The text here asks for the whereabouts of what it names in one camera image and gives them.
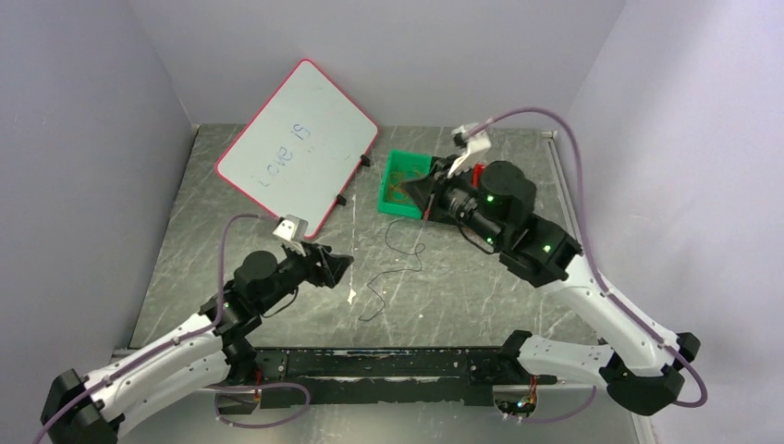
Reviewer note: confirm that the green plastic bin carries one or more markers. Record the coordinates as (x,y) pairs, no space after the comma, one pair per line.
(401,166)

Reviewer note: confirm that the red plastic bin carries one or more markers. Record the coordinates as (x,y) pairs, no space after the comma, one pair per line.
(477,171)

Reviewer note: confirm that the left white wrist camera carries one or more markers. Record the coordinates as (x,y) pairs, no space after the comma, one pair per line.
(290,231)

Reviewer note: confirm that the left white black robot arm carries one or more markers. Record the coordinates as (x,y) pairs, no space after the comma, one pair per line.
(209,349)

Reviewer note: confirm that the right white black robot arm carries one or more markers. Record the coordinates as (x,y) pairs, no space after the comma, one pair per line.
(639,363)

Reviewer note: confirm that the black aluminium base frame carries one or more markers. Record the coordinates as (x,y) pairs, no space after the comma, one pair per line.
(355,376)

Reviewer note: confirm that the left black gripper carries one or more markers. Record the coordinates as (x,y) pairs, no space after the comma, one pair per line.
(330,266)

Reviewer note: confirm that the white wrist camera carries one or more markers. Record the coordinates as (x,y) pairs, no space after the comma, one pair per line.
(290,231)
(474,143)

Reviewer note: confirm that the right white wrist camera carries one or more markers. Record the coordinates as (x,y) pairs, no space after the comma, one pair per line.
(474,143)

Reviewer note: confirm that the pink framed whiteboard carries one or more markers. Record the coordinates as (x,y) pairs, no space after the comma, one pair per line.
(299,152)

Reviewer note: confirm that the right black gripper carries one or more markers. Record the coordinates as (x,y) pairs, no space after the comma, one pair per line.
(427,191)

